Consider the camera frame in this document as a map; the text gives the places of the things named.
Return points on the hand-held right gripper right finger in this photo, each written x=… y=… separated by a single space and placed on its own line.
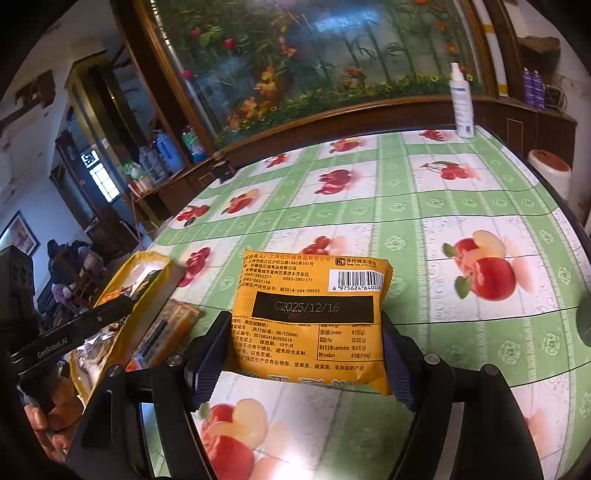
x=401 y=376

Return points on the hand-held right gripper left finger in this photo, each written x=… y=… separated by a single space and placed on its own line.
x=207 y=369

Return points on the orange snack packet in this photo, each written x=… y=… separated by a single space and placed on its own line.
x=304 y=332
x=173 y=325

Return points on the white foam box yellow tape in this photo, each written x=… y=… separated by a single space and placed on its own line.
x=143 y=286

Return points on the person's left hand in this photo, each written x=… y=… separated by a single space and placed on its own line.
x=60 y=415

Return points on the green fruit print tablecloth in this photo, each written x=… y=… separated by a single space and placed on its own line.
x=415 y=207

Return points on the wooden sideboard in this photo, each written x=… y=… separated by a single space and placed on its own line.
x=184 y=184

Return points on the red box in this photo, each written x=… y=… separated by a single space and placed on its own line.
x=142 y=185

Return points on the green white bag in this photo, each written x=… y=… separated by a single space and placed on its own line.
x=131 y=170

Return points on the dark glass bottle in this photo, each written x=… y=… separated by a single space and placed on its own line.
x=224 y=168

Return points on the clear water jug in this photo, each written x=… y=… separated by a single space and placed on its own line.
x=148 y=162

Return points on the blue thermos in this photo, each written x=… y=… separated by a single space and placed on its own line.
x=169 y=151

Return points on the green printed packet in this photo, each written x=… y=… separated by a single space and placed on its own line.
x=194 y=144

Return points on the white bucket brown top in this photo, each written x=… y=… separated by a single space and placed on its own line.
x=549 y=168

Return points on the white spray bottle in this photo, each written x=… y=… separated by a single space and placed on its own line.
x=463 y=106

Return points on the purple bottle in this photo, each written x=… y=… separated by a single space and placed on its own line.
x=538 y=88
x=527 y=86

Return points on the framed wall picture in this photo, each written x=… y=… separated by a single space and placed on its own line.
x=18 y=235

